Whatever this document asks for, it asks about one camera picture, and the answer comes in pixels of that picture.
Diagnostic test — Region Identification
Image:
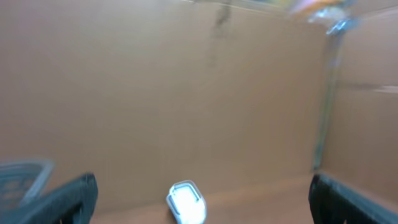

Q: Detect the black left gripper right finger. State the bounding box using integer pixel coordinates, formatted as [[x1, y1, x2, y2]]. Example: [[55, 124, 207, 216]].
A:
[[308, 174, 397, 224]]

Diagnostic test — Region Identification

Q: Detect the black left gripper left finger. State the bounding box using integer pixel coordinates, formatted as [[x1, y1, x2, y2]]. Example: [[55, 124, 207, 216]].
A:
[[1, 173, 98, 224]]

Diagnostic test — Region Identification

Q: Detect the white barcode scanner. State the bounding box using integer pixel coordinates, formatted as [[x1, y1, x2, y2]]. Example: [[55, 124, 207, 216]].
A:
[[165, 180, 207, 224]]

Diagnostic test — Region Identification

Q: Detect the grey plastic basket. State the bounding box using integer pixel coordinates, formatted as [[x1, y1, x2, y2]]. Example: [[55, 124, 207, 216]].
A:
[[1, 159, 54, 213]]

